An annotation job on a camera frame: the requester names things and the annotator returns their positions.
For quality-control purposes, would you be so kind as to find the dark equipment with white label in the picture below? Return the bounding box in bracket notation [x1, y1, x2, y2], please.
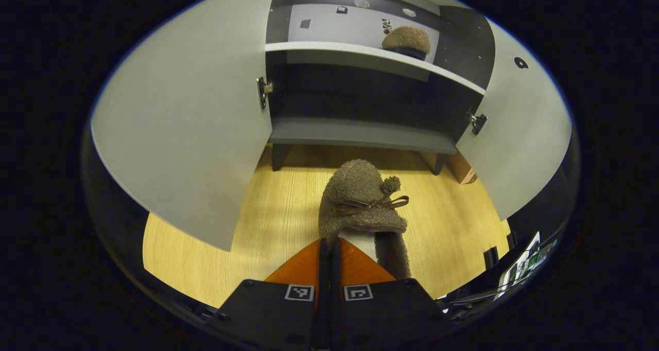
[438, 231, 560, 310]

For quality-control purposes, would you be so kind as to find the grey cabinet base panel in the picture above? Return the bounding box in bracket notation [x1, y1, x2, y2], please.
[269, 117, 459, 155]

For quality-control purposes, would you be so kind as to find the white cabinet door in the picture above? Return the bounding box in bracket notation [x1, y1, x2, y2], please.
[456, 19, 573, 222]
[90, 0, 281, 252]

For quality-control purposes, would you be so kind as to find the cardboard box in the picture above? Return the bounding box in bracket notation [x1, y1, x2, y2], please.
[447, 153, 478, 185]

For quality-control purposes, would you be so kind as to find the metal door hinge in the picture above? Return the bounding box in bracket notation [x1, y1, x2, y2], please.
[469, 111, 488, 136]
[256, 76, 275, 111]

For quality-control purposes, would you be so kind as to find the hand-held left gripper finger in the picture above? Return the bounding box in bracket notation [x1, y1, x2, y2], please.
[216, 238, 330, 349]
[332, 238, 448, 349]

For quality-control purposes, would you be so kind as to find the white cabinet shelf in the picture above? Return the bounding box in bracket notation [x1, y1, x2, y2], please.
[265, 41, 486, 95]

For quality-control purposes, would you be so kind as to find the brown fuzzy shoe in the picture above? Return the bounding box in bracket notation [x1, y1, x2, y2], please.
[381, 26, 431, 61]
[318, 159, 411, 280]

